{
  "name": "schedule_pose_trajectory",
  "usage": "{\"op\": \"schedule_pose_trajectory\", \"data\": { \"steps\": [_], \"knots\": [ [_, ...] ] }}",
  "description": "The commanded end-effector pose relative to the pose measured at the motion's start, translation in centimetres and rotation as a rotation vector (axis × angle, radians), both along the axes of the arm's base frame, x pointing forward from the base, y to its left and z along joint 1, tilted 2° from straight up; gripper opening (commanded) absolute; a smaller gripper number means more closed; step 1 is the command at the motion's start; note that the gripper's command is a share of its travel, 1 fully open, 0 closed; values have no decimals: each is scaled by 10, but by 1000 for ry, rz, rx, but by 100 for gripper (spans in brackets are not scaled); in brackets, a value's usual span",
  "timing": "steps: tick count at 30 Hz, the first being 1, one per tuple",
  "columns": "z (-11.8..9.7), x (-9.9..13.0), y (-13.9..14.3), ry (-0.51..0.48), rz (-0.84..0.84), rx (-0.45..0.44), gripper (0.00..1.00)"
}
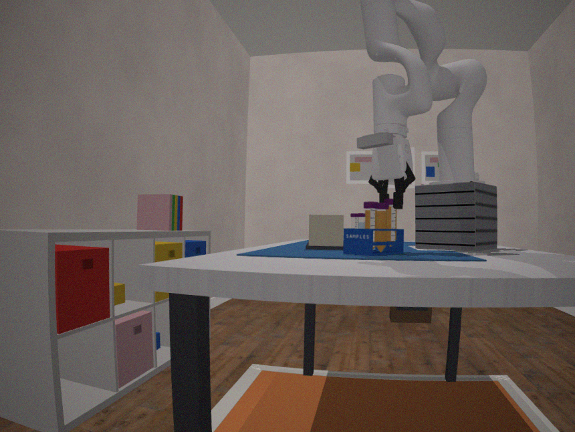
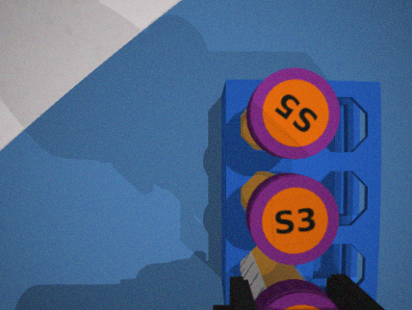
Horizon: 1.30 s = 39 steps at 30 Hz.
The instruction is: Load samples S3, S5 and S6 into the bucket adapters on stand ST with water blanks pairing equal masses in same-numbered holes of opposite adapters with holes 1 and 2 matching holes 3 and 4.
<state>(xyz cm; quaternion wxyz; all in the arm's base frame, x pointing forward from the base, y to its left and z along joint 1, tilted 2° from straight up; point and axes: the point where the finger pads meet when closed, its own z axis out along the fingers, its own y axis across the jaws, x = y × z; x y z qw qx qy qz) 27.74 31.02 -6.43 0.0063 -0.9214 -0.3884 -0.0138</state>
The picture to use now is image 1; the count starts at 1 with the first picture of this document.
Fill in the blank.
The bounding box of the blue tube rack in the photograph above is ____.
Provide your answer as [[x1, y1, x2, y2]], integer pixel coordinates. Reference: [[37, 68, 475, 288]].
[[343, 228, 404, 256]]

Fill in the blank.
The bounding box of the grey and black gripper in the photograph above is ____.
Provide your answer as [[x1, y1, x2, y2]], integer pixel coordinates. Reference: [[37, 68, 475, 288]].
[[369, 136, 415, 209]]

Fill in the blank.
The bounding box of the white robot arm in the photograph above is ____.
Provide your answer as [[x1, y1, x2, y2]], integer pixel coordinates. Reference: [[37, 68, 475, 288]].
[[357, 0, 487, 185]]

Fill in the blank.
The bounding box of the blue flat mat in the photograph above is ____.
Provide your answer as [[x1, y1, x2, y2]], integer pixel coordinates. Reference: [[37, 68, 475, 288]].
[[237, 240, 487, 261]]

